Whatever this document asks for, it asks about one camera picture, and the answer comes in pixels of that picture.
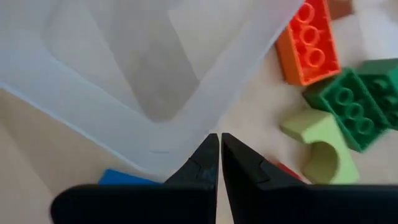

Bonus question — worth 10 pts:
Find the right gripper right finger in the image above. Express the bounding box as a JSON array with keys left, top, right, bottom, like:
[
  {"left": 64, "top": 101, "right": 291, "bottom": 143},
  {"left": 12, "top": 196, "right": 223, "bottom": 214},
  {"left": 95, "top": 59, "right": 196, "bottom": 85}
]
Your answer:
[{"left": 221, "top": 133, "right": 398, "bottom": 224}]

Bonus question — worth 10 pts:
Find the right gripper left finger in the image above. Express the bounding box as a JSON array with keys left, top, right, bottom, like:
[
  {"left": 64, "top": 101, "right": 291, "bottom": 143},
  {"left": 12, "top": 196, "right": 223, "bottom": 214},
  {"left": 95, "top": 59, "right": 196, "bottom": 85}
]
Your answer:
[{"left": 50, "top": 133, "right": 220, "bottom": 224}]

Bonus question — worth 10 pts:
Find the blue Lego brick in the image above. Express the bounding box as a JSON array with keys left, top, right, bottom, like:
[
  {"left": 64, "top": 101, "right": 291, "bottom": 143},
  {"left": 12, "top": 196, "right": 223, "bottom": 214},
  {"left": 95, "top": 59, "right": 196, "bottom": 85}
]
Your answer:
[{"left": 98, "top": 169, "right": 162, "bottom": 186}]

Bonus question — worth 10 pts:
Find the red wooden arch block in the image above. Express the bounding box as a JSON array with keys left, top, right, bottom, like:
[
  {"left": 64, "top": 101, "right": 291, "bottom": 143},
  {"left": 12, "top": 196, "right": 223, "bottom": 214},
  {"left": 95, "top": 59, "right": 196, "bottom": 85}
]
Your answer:
[{"left": 270, "top": 160, "right": 303, "bottom": 182}]

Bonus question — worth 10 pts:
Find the light green arch block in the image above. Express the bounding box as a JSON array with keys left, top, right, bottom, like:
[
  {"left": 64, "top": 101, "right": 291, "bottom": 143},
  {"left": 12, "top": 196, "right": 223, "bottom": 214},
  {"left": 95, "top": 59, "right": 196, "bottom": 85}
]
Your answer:
[{"left": 279, "top": 108, "right": 361, "bottom": 185}]

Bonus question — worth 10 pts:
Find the red-orange Lego brick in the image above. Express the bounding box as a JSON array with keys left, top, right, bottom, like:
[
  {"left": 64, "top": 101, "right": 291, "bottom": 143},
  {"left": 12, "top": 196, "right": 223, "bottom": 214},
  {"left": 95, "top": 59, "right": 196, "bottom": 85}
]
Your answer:
[{"left": 275, "top": 0, "right": 342, "bottom": 87}]

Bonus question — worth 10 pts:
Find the tan wooden block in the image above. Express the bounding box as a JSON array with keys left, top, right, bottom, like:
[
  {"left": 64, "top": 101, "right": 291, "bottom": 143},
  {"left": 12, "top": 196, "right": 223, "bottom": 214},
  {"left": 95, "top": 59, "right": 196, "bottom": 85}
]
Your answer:
[{"left": 326, "top": 0, "right": 354, "bottom": 20}]

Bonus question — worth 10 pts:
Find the clear plastic bin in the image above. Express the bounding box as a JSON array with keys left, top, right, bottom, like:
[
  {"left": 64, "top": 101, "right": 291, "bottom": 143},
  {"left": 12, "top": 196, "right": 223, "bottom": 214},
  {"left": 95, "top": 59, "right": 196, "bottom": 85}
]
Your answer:
[{"left": 0, "top": 0, "right": 304, "bottom": 183}]

